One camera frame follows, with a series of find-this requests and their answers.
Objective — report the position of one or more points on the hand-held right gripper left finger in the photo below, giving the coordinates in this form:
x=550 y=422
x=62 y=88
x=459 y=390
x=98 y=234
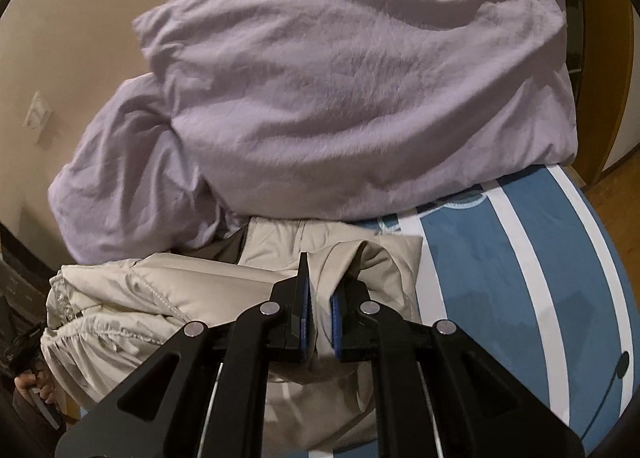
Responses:
x=305 y=323

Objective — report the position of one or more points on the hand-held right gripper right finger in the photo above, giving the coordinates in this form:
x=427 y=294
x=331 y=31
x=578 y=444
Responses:
x=336 y=323

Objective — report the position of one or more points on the beige puffer jacket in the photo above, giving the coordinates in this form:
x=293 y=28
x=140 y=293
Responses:
x=150 y=288

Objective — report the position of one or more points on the person's left hand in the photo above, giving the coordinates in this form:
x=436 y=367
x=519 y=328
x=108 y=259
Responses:
x=37 y=388

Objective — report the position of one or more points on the blue white striped bedsheet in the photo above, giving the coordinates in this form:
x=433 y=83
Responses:
x=480 y=263

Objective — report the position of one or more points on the lavender pillow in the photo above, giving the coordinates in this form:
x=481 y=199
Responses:
x=115 y=173

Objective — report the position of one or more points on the lavender duvet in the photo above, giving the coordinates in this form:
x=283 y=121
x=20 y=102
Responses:
x=360 y=88

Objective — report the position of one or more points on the white wall switch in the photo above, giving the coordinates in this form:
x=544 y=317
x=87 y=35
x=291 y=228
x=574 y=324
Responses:
x=37 y=110

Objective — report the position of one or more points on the wooden door frame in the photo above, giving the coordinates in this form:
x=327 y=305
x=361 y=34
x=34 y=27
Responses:
x=605 y=103

